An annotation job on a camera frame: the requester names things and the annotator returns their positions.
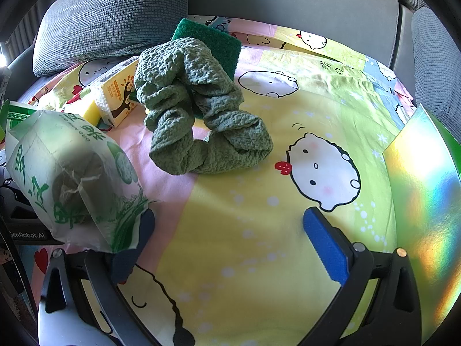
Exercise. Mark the yellow green scouring sponge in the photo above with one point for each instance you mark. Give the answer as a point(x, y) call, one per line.
point(84, 111)
point(209, 36)

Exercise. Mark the green cardboard box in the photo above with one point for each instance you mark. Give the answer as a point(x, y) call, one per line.
point(421, 205)

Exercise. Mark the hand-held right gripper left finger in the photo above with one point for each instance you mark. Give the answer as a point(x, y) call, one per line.
point(131, 252)

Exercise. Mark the green crinkled cloth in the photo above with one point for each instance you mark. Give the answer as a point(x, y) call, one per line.
point(169, 79)

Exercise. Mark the green white snack bag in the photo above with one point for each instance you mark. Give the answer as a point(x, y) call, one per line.
point(72, 158)

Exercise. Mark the printed cartoon blanket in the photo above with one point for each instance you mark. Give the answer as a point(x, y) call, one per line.
point(252, 223)

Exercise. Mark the grey throw pillow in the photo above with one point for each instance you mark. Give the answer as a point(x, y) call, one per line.
point(108, 18)

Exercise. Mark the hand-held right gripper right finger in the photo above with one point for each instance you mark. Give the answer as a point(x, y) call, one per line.
point(324, 245)

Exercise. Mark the grey sofa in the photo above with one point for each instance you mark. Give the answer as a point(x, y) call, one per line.
point(288, 0)

